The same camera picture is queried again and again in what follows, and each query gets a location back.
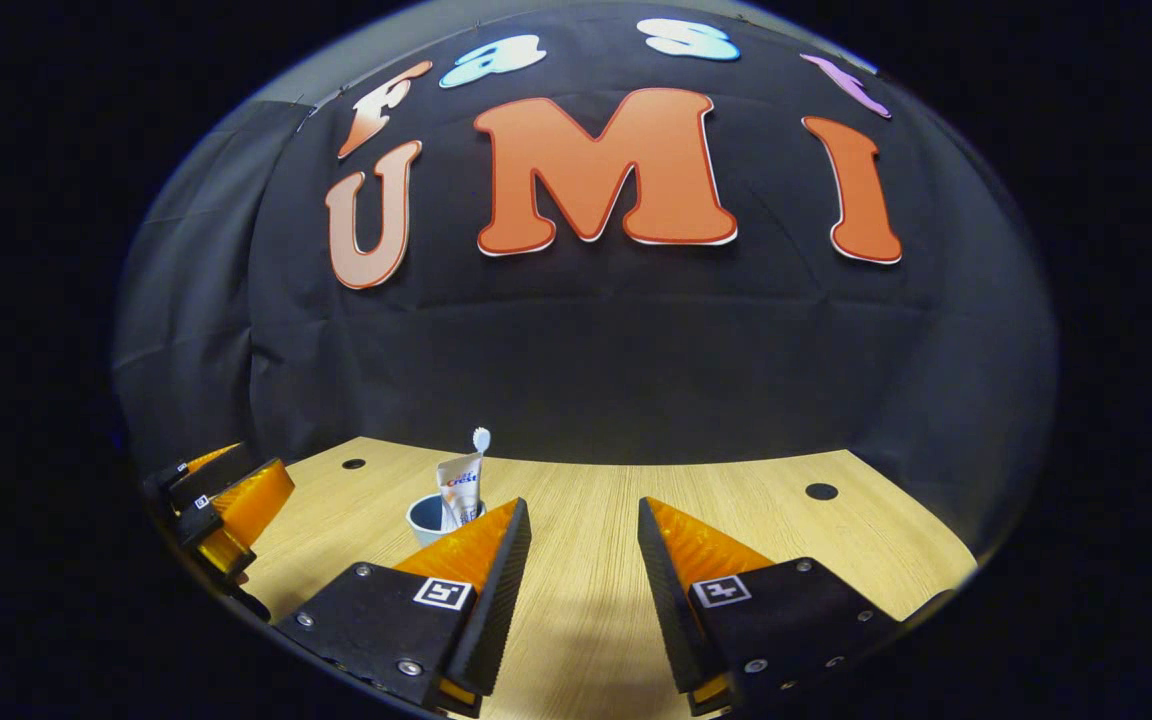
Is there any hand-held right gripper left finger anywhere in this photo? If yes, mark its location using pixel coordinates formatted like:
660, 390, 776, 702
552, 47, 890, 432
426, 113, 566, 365
276, 497, 532, 719

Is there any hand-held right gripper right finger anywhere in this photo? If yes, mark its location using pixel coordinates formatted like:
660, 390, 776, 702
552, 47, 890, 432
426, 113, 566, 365
636, 497, 902, 716

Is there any pale blue cup wooden handle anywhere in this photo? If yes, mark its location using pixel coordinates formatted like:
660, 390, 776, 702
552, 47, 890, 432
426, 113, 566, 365
406, 493, 487, 548

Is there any white toothpaste tube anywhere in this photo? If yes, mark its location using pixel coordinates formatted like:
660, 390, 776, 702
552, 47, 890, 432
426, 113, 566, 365
436, 452, 485, 531

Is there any wooden desktop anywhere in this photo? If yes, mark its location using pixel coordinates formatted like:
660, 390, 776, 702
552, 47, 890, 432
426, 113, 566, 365
236, 436, 979, 720

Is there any black backdrop cloth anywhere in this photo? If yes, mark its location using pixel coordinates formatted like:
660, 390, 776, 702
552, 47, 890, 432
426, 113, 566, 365
114, 0, 1057, 561

